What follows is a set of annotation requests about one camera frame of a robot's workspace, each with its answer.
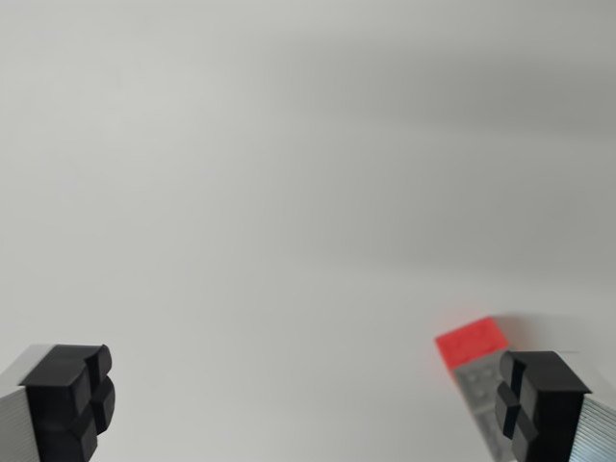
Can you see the red studded cube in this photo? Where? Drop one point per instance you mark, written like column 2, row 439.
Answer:
column 469, row 341

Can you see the grey embossed studded cube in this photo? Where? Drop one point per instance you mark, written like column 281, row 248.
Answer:
column 479, row 385

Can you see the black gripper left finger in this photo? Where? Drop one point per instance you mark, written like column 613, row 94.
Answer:
column 53, row 399

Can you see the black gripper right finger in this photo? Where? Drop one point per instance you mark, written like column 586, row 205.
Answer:
column 548, row 414

